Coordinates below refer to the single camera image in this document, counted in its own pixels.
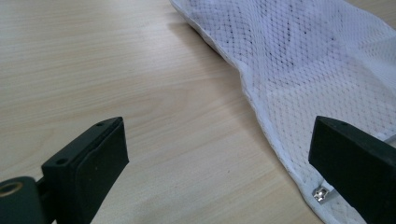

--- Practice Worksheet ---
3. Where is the white mesh laundry bag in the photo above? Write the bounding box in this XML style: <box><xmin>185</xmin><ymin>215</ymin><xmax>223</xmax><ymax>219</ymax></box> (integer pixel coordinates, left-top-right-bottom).
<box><xmin>169</xmin><ymin>0</ymin><xmax>396</xmax><ymax>224</ymax></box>

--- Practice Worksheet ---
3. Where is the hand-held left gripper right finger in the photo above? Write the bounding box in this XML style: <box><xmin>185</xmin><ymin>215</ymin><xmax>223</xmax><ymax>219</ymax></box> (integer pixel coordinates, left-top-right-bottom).
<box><xmin>308</xmin><ymin>115</ymin><xmax>396</xmax><ymax>224</ymax></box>

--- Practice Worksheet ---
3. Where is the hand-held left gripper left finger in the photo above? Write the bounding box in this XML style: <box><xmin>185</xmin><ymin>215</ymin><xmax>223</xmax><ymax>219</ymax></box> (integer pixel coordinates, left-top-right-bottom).
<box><xmin>41</xmin><ymin>117</ymin><xmax>130</xmax><ymax>224</ymax></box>

